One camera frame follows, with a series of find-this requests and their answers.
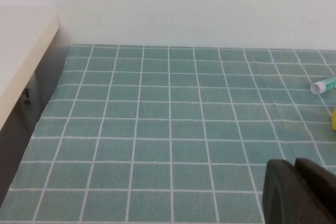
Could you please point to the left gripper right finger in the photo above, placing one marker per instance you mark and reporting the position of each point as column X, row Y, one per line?
column 324, row 184

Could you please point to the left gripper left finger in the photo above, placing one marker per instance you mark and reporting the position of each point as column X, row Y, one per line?
column 286, row 197

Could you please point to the green checked tablecloth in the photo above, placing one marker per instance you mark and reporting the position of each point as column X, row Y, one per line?
column 168, row 134

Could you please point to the yellow plastic cup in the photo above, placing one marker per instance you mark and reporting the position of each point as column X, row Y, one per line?
column 334, row 119

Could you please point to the white side table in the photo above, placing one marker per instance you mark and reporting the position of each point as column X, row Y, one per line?
column 18, row 51

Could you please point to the green white glue stick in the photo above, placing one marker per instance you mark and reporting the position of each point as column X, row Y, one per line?
column 324, row 85

